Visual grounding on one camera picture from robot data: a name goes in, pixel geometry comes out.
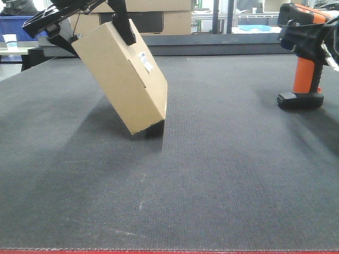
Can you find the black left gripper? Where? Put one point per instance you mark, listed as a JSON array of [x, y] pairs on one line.
[[50, 18]]

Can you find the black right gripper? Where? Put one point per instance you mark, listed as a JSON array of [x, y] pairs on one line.
[[316, 42]]

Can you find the orange black barcode scanner gun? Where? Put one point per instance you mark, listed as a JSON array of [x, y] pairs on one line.
[[306, 93]]

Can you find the brown cardboard package box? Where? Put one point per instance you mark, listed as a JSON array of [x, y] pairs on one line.
[[129, 76]]

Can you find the large cardboard box with window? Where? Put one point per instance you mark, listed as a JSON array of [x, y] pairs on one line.
[[150, 17]]

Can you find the light blue tray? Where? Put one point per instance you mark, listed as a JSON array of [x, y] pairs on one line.
[[255, 28]]

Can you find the black bag in bin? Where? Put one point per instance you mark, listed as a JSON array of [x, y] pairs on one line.
[[19, 8]]

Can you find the blue plastic bin background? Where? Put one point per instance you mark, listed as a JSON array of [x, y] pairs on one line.
[[13, 25]]

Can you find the white paper cup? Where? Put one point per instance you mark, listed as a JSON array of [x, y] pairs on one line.
[[11, 41]]

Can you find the grey conveyor belt mat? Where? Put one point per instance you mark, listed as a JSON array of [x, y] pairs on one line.
[[230, 172]]

